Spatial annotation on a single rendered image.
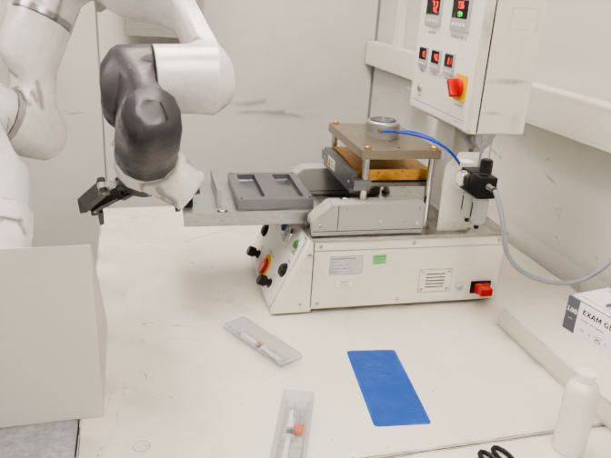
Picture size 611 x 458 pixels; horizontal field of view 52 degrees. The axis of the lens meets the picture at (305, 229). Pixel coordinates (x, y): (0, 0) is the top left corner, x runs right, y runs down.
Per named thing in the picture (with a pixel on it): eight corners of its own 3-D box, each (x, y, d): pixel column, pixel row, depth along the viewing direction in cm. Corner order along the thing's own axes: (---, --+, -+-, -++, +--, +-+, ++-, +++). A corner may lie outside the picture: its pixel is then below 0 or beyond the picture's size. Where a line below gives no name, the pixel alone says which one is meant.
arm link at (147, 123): (167, 67, 94) (96, 67, 91) (175, 14, 82) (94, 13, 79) (181, 179, 90) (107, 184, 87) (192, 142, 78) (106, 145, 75)
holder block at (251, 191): (294, 182, 154) (295, 172, 153) (313, 209, 136) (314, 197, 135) (227, 183, 151) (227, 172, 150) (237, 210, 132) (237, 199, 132)
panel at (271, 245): (249, 254, 164) (282, 193, 160) (269, 310, 137) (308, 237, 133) (243, 252, 164) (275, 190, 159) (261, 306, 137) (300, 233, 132)
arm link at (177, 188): (107, 128, 89) (108, 144, 94) (125, 210, 86) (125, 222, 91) (194, 117, 93) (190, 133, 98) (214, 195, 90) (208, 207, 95)
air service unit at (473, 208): (463, 212, 139) (473, 146, 134) (495, 236, 126) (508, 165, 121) (441, 212, 138) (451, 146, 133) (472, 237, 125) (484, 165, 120)
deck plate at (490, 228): (444, 188, 173) (444, 184, 172) (508, 235, 141) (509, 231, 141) (280, 191, 162) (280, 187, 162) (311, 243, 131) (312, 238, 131)
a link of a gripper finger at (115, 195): (143, 194, 100) (136, 193, 99) (96, 217, 105) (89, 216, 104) (137, 170, 101) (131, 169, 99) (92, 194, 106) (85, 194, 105)
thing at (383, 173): (395, 162, 159) (400, 124, 155) (431, 188, 139) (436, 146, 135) (330, 162, 155) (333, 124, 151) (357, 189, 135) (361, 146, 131)
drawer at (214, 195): (299, 194, 157) (301, 164, 154) (321, 226, 137) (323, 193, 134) (179, 196, 150) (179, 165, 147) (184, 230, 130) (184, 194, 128)
